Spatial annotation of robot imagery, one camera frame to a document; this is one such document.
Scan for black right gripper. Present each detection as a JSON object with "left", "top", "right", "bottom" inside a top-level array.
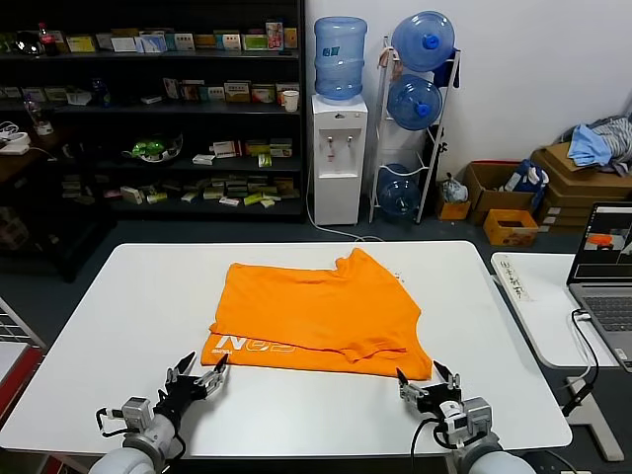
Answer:
[{"left": 396, "top": 359, "right": 463, "bottom": 421}]

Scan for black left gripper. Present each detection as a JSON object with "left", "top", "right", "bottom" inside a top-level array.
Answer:
[{"left": 155, "top": 351, "right": 229, "bottom": 424}]

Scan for orange t-shirt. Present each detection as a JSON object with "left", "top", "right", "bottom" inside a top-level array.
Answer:
[{"left": 207, "top": 246, "right": 434, "bottom": 381}]

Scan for white side table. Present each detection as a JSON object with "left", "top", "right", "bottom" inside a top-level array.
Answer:
[{"left": 491, "top": 251, "right": 624, "bottom": 463}]

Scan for red panel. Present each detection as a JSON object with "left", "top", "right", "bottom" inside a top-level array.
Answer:
[{"left": 0, "top": 345, "right": 46, "bottom": 426}]

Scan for orange cardboard box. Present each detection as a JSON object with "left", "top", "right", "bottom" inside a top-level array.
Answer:
[{"left": 482, "top": 207, "right": 540, "bottom": 247}]

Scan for small yellow cardboard box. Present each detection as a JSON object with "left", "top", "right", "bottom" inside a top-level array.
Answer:
[{"left": 435, "top": 196, "right": 472, "bottom": 221}]

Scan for knotted grey plastic bag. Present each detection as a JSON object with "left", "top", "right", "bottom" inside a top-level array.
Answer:
[{"left": 440, "top": 172, "right": 470, "bottom": 203}]

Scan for open brown cardboard box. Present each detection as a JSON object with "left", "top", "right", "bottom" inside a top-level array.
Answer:
[{"left": 465, "top": 159, "right": 537, "bottom": 227}]

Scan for grey laptop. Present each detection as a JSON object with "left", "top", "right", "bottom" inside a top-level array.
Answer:
[{"left": 566, "top": 200, "right": 632, "bottom": 372}]

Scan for white water dispenser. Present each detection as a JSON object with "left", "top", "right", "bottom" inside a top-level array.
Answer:
[{"left": 310, "top": 93, "right": 369, "bottom": 227}]

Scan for brown cardboard box stack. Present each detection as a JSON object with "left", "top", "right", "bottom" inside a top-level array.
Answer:
[{"left": 535, "top": 185, "right": 632, "bottom": 234}]

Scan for blue white plastic bag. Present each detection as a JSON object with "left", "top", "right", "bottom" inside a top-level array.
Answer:
[{"left": 503, "top": 158, "right": 550, "bottom": 197}]

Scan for green fruit bowl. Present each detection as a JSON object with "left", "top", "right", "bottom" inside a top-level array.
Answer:
[{"left": 120, "top": 131, "right": 185, "bottom": 164}]

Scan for large flat cardboard box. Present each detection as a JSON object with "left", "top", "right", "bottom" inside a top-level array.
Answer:
[{"left": 530, "top": 141, "right": 632, "bottom": 192}]

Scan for black shelving unit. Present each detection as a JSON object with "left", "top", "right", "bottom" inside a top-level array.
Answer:
[{"left": 0, "top": 0, "right": 307, "bottom": 224}]

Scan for white metal jug rack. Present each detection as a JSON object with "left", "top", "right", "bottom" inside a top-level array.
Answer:
[{"left": 369, "top": 34, "right": 464, "bottom": 224}]

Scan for cream red striped box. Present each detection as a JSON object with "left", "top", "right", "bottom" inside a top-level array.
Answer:
[{"left": 223, "top": 80, "right": 253, "bottom": 104}]

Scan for light blue garment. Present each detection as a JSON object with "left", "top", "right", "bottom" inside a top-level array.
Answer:
[{"left": 566, "top": 123, "right": 616, "bottom": 168}]

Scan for white power strip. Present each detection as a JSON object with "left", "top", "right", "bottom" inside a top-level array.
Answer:
[{"left": 0, "top": 121, "right": 32, "bottom": 157}]

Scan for blue plastic bottle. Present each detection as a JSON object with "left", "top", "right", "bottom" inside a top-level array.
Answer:
[{"left": 91, "top": 77, "right": 112, "bottom": 108}]

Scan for orange white box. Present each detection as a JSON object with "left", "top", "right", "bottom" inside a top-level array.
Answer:
[{"left": 275, "top": 82, "right": 300, "bottom": 106}]

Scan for clear bottle pink contents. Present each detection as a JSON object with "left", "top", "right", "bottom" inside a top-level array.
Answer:
[{"left": 23, "top": 97, "right": 54, "bottom": 137}]

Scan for grey striped garment pile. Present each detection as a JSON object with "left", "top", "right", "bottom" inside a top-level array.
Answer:
[{"left": 590, "top": 114, "right": 632, "bottom": 178}]

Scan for dark blue hanging cloth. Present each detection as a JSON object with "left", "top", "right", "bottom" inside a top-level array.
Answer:
[{"left": 433, "top": 47, "right": 464, "bottom": 91}]

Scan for tan hanging cloth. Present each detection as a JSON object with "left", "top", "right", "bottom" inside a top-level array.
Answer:
[{"left": 377, "top": 41, "right": 402, "bottom": 83}]

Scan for blue white box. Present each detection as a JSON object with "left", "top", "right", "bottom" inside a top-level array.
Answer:
[{"left": 138, "top": 33, "right": 167, "bottom": 54}]

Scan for blue water jug on dispenser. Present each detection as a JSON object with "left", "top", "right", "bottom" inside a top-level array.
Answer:
[{"left": 314, "top": 16, "right": 369, "bottom": 104}]

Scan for tall pink box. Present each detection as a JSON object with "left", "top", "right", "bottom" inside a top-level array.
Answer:
[{"left": 265, "top": 20, "right": 285, "bottom": 51}]

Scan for yellow medicine box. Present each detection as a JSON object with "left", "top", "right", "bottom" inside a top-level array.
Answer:
[{"left": 65, "top": 34, "right": 97, "bottom": 53}]

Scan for red label cola bottle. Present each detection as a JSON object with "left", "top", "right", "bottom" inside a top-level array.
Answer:
[{"left": 38, "top": 21, "right": 59, "bottom": 57}]

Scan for shiny black round bowl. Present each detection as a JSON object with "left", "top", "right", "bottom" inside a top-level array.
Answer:
[{"left": 13, "top": 30, "right": 41, "bottom": 55}]

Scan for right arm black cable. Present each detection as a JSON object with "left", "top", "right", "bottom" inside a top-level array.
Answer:
[{"left": 411, "top": 417, "right": 463, "bottom": 453}]

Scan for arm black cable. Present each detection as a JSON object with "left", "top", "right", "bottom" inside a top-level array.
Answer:
[
  {"left": 95, "top": 405, "right": 127, "bottom": 439},
  {"left": 411, "top": 417, "right": 463, "bottom": 453}
]

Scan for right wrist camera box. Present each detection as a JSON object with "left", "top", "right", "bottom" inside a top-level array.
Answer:
[{"left": 440, "top": 397, "right": 495, "bottom": 435}]

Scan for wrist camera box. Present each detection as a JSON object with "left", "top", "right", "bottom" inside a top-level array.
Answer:
[
  {"left": 440, "top": 397, "right": 495, "bottom": 435},
  {"left": 120, "top": 396, "right": 154, "bottom": 432}
]

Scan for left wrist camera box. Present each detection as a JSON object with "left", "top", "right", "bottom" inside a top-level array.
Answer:
[{"left": 120, "top": 396, "right": 154, "bottom": 432}]

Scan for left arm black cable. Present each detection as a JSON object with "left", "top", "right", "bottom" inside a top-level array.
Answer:
[{"left": 95, "top": 405, "right": 127, "bottom": 439}]

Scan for black laptop cable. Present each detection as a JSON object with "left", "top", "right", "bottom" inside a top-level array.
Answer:
[{"left": 560, "top": 306, "right": 601, "bottom": 419}]

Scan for white wire grid rack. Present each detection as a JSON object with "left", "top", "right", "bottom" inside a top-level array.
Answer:
[{"left": 0, "top": 295, "right": 48, "bottom": 348}]

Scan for white dispenser power cord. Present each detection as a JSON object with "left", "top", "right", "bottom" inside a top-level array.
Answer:
[{"left": 306, "top": 167, "right": 386, "bottom": 244}]

